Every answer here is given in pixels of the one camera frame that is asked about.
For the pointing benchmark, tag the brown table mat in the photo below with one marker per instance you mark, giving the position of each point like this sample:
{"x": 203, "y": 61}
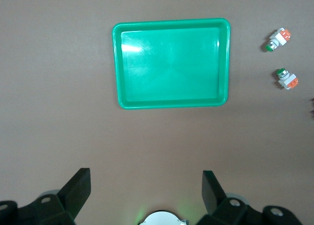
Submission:
{"x": 49, "y": 87}

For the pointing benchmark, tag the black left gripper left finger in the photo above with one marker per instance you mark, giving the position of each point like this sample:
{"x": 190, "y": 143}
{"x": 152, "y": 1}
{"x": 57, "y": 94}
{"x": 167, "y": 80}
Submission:
{"x": 71, "y": 193}

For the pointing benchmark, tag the green push button white body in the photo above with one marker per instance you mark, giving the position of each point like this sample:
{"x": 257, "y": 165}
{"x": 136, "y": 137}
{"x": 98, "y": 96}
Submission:
{"x": 287, "y": 80}

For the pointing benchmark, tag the green plastic tray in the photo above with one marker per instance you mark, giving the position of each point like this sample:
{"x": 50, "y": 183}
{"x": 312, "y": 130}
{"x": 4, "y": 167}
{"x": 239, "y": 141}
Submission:
{"x": 171, "y": 67}

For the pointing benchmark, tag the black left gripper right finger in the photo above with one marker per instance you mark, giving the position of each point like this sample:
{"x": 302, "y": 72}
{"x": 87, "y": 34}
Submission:
{"x": 213, "y": 195}

